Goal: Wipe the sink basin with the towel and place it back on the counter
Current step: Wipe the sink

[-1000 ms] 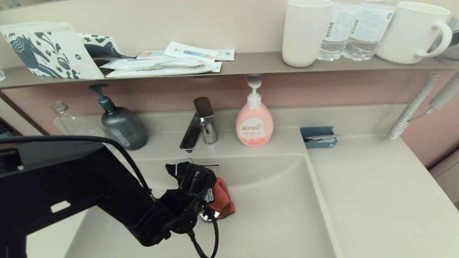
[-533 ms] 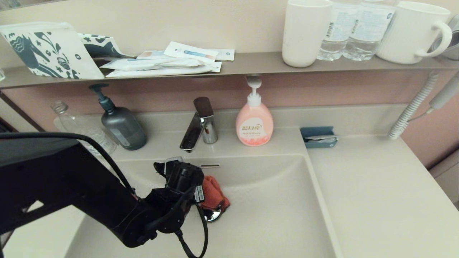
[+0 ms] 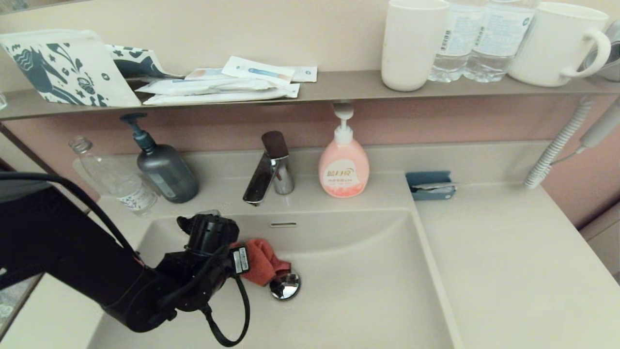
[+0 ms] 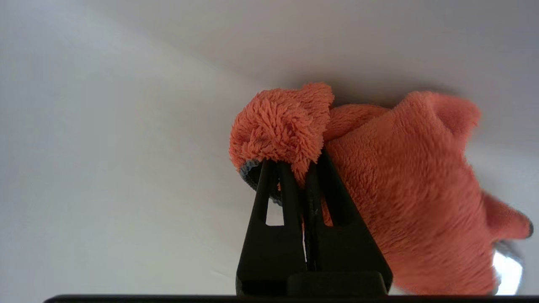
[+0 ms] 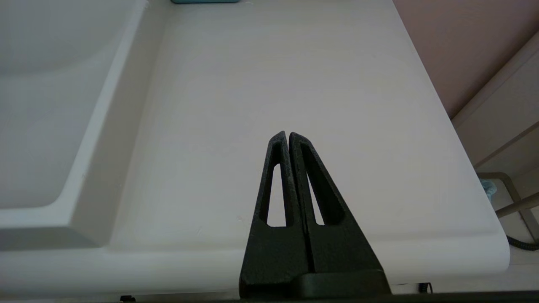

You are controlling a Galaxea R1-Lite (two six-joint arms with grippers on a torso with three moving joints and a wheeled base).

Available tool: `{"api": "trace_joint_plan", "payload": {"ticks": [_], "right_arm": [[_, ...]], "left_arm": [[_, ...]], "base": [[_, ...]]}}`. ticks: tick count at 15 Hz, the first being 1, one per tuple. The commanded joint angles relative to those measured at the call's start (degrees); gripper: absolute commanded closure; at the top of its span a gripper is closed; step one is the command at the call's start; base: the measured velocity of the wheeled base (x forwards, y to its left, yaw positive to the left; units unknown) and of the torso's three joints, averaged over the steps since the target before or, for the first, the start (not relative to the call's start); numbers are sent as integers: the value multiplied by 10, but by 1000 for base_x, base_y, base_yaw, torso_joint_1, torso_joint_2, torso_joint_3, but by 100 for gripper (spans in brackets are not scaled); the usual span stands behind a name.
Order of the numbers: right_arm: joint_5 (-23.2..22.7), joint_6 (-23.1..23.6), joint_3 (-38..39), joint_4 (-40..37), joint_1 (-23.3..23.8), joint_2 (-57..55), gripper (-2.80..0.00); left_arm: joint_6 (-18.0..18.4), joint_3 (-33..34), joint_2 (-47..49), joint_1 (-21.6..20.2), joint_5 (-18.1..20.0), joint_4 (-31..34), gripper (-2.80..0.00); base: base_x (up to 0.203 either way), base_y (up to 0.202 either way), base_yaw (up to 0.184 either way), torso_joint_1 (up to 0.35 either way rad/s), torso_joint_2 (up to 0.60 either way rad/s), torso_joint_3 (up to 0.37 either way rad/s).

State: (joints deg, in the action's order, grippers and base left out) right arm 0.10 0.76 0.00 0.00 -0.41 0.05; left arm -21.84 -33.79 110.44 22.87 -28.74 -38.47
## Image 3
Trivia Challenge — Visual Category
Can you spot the blue soap dish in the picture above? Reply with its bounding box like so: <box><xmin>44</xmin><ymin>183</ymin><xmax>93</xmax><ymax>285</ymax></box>
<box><xmin>405</xmin><ymin>171</ymin><xmax>457</xmax><ymax>201</ymax></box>

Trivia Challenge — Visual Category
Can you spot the pinkish small packet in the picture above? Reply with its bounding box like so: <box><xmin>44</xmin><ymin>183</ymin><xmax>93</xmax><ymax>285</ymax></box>
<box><xmin>186</xmin><ymin>68</ymin><xmax>239</xmax><ymax>82</ymax></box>

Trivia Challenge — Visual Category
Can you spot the large white flat packet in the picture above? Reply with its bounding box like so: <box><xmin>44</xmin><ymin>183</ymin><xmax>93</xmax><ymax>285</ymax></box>
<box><xmin>143</xmin><ymin>83</ymin><xmax>301</xmax><ymax>106</ymax></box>

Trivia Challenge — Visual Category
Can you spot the clear empty plastic bottle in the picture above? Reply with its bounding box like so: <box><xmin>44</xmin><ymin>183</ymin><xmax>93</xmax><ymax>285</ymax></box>
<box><xmin>69</xmin><ymin>136</ymin><xmax>159</xmax><ymax>217</ymax></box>

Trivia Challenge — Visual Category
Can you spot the clear water bottle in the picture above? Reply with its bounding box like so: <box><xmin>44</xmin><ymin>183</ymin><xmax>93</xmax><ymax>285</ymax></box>
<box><xmin>463</xmin><ymin>0</ymin><xmax>538</xmax><ymax>83</ymax></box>
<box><xmin>428</xmin><ymin>0</ymin><xmax>479</xmax><ymax>83</ymax></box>

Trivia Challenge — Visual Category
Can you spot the large patterned toiletry pouch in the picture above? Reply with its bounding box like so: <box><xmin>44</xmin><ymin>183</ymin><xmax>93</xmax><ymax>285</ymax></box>
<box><xmin>0</xmin><ymin>30</ymin><xmax>142</xmax><ymax>108</ymax></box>

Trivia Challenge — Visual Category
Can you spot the orange cleaning cloth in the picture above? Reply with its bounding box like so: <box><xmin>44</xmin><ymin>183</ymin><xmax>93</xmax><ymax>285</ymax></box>
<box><xmin>232</xmin><ymin>238</ymin><xmax>292</xmax><ymax>287</ymax></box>

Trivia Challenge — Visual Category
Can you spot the chrome dryer holder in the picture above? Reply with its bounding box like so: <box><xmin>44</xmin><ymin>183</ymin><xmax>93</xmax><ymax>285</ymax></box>
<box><xmin>581</xmin><ymin>19</ymin><xmax>620</xmax><ymax>83</ymax></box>

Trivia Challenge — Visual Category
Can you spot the white plastic tumbler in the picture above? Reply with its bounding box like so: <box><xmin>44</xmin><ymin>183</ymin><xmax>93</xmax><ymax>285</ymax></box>
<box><xmin>381</xmin><ymin>0</ymin><xmax>451</xmax><ymax>92</ymax></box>

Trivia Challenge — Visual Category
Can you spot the white packet blue print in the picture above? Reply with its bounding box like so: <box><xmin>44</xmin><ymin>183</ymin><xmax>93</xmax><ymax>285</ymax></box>
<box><xmin>136</xmin><ymin>78</ymin><xmax>278</xmax><ymax>96</ymax></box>

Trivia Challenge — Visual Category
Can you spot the grey wall shelf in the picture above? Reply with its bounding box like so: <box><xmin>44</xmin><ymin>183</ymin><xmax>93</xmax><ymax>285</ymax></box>
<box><xmin>0</xmin><ymin>70</ymin><xmax>620</xmax><ymax>121</ymax></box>

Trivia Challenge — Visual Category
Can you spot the dark grey pump bottle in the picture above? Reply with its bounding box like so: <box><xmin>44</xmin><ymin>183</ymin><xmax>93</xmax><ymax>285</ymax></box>
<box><xmin>120</xmin><ymin>113</ymin><xmax>200</xmax><ymax>204</ymax></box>

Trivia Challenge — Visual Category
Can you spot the wall mirror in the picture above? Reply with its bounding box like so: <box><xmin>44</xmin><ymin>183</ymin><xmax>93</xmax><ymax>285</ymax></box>
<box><xmin>0</xmin><ymin>0</ymin><xmax>93</xmax><ymax>16</ymax></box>

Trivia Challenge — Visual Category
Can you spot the white toothbrush packet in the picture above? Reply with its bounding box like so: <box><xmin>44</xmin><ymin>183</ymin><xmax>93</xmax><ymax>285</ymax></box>
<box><xmin>223</xmin><ymin>56</ymin><xmax>296</xmax><ymax>88</ymax></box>

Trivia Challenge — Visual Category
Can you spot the white coiled cord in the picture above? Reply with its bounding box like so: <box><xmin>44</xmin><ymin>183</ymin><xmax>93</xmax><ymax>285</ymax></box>
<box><xmin>523</xmin><ymin>97</ymin><xmax>594</xmax><ymax>190</ymax></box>

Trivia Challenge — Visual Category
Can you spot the small white sachet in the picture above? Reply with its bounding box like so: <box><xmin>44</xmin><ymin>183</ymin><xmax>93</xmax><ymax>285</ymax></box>
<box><xmin>285</xmin><ymin>66</ymin><xmax>318</xmax><ymax>83</ymax></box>

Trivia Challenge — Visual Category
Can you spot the grey hair dryer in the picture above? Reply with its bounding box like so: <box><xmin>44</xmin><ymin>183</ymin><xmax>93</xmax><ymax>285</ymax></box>
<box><xmin>578</xmin><ymin>97</ymin><xmax>620</xmax><ymax>150</ymax></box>

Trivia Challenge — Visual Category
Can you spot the beige wash basin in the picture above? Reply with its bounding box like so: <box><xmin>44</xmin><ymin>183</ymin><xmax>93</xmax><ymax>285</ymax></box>
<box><xmin>87</xmin><ymin>208</ymin><xmax>463</xmax><ymax>349</ymax></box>

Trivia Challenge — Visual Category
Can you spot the pink soap pump bottle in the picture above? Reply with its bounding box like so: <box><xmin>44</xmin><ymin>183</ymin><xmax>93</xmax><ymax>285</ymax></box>
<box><xmin>318</xmin><ymin>103</ymin><xmax>370</xmax><ymax>198</ymax></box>

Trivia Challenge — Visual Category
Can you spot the beige cabinet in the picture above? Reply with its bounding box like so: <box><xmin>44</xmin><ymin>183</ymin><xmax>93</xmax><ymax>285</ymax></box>
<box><xmin>579</xmin><ymin>201</ymin><xmax>620</xmax><ymax>284</ymax></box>

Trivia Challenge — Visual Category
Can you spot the small patterned toiletry pouch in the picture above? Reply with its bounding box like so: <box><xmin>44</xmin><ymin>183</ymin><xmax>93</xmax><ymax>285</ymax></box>
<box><xmin>107</xmin><ymin>45</ymin><xmax>186</xmax><ymax>80</ymax></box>

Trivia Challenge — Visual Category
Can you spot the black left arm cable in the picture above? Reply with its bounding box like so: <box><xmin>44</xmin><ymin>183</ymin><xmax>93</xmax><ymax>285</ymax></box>
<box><xmin>0</xmin><ymin>172</ymin><xmax>251</xmax><ymax>348</ymax></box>

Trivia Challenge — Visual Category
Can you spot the chrome drain stopper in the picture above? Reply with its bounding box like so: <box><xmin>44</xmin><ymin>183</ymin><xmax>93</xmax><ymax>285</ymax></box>
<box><xmin>270</xmin><ymin>271</ymin><xmax>302</xmax><ymax>301</ymax></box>

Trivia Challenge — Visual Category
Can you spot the white ribbed mug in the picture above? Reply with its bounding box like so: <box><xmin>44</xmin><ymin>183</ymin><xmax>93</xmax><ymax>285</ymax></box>
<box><xmin>508</xmin><ymin>2</ymin><xmax>612</xmax><ymax>88</ymax></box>

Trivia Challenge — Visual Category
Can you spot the chrome sink faucet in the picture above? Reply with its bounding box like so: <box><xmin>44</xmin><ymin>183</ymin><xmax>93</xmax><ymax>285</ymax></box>
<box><xmin>242</xmin><ymin>131</ymin><xmax>295</xmax><ymax>206</ymax></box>

